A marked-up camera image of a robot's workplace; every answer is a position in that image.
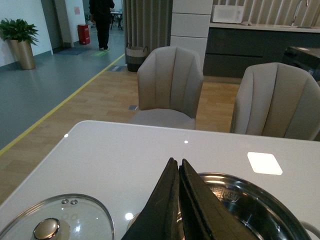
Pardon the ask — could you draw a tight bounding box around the grey curtain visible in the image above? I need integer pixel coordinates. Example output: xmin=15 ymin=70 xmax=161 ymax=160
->
xmin=122 ymin=0 xmax=173 ymax=52

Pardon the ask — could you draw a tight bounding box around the person in black clothes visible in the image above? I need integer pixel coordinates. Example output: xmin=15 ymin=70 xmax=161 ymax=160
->
xmin=89 ymin=0 xmax=115 ymax=51

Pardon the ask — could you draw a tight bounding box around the beige chair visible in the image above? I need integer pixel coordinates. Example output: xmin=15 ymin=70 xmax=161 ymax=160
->
xmin=129 ymin=46 xmax=204 ymax=130
xmin=230 ymin=62 xmax=320 ymax=141

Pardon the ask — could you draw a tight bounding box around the woven laundry basket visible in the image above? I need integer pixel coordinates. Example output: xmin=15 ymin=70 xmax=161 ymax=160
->
xmin=125 ymin=43 xmax=148 ymax=72

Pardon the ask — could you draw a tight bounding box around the red bin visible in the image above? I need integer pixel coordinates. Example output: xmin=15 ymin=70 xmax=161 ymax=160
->
xmin=77 ymin=24 xmax=90 ymax=45

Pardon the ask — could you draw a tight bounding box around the beige chair left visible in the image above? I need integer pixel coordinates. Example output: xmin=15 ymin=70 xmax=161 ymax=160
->
xmin=129 ymin=46 xmax=204 ymax=130

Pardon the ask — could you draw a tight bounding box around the dark grey kitchen counter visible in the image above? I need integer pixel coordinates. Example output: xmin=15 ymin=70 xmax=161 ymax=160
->
xmin=203 ymin=23 xmax=320 ymax=78

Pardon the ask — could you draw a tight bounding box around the white microwave oven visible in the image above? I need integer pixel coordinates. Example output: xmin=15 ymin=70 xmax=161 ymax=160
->
xmin=211 ymin=5 xmax=245 ymax=24

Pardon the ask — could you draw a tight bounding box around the beige chair right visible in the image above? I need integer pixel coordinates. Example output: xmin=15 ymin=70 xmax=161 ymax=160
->
xmin=230 ymin=62 xmax=320 ymax=141

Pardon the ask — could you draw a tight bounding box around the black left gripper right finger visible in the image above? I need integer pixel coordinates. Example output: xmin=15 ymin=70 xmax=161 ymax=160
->
xmin=179 ymin=159 xmax=256 ymax=240

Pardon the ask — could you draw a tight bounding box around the green potted plant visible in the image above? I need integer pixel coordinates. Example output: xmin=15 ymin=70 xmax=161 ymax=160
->
xmin=0 ymin=18 xmax=38 ymax=70

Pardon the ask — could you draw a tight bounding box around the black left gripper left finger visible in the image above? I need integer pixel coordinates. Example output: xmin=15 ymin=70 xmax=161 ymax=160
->
xmin=122 ymin=157 xmax=180 ymax=240

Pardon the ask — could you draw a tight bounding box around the white cabinet column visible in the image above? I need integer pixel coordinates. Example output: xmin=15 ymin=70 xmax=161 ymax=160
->
xmin=170 ymin=0 xmax=213 ymax=68

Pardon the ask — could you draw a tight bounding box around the glass pot lid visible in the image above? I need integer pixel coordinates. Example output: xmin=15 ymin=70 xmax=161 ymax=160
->
xmin=0 ymin=193 xmax=115 ymax=240

